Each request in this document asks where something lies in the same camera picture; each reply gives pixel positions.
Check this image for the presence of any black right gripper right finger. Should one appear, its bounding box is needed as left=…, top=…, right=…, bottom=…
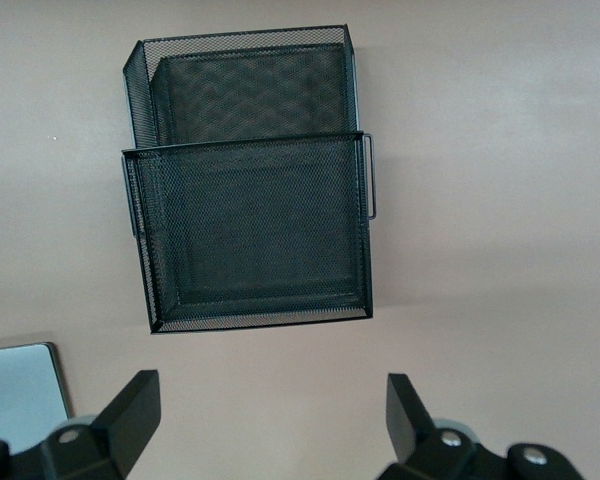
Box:
left=379, top=372, right=511, bottom=480

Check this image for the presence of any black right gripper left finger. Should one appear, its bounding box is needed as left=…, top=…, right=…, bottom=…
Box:
left=9, top=369, right=161, bottom=480

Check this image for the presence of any silver laptop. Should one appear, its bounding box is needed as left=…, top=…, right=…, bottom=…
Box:
left=0, top=342, right=72, bottom=441

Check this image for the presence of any black mesh two-tier tray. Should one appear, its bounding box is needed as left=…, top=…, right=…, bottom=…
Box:
left=119, top=23, right=379, bottom=335

